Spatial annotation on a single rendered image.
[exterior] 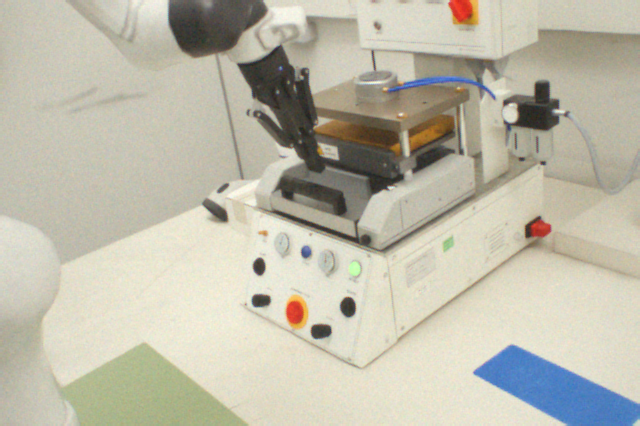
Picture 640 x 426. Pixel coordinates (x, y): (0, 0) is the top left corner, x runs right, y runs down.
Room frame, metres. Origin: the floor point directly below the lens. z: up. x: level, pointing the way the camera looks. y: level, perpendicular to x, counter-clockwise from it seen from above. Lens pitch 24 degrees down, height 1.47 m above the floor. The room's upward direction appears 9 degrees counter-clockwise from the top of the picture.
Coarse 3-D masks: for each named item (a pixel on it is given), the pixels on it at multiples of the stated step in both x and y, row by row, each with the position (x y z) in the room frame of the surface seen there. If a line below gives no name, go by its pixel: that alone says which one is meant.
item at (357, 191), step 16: (320, 176) 1.19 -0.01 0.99; (336, 176) 1.15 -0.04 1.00; (352, 176) 1.12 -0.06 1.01; (352, 192) 1.13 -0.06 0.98; (368, 192) 1.10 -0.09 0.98; (288, 208) 1.16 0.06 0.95; (304, 208) 1.12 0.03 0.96; (320, 208) 1.10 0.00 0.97; (352, 208) 1.08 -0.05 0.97; (320, 224) 1.09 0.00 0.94; (336, 224) 1.06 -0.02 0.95; (352, 224) 1.03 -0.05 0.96
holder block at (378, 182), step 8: (448, 152) 1.20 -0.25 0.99; (416, 160) 1.18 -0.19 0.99; (424, 160) 1.18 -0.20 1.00; (432, 160) 1.17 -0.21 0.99; (336, 168) 1.22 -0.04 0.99; (344, 168) 1.20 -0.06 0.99; (352, 168) 1.19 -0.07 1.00; (416, 168) 1.14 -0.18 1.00; (368, 176) 1.15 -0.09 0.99; (376, 176) 1.14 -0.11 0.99; (400, 176) 1.12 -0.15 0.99; (376, 184) 1.14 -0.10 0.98; (384, 184) 1.12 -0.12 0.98
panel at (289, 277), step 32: (288, 224) 1.16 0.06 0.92; (256, 256) 1.19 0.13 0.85; (288, 256) 1.13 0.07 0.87; (352, 256) 1.02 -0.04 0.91; (256, 288) 1.17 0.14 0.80; (288, 288) 1.10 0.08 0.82; (320, 288) 1.05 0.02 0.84; (352, 288) 1.00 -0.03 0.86; (288, 320) 1.08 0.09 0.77; (320, 320) 1.02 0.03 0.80; (352, 320) 0.97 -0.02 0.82; (352, 352) 0.95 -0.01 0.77
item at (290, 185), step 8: (288, 176) 1.17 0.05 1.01; (280, 184) 1.17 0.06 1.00; (288, 184) 1.15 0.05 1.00; (296, 184) 1.13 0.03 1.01; (304, 184) 1.12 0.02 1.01; (312, 184) 1.11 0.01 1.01; (320, 184) 1.11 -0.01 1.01; (288, 192) 1.17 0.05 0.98; (296, 192) 1.13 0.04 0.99; (304, 192) 1.12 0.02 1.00; (312, 192) 1.10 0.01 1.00; (320, 192) 1.08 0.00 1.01; (328, 192) 1.07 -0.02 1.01; (336, 192) 1.06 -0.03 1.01; (320, 200) 1.09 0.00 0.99; (328, 200) 1.07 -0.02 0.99; (336, 200) 1.06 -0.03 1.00; (344, 200) 1.06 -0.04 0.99; (336, 208) 1.06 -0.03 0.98; (344, 208) 1.06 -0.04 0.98
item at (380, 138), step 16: (320, 128) 1.26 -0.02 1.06; (336, 128) 1.24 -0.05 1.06; (352, 128) 1.23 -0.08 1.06; (368, 128) 1.21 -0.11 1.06; (416, 128) 1.17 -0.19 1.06; (432, 128) 1.17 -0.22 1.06; (448, 128) 1.19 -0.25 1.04; (368, 144) 1.14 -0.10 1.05; (384, 144) 1.12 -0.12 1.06; (416, 144) 1.14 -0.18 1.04; (432, 144) 1.17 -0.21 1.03
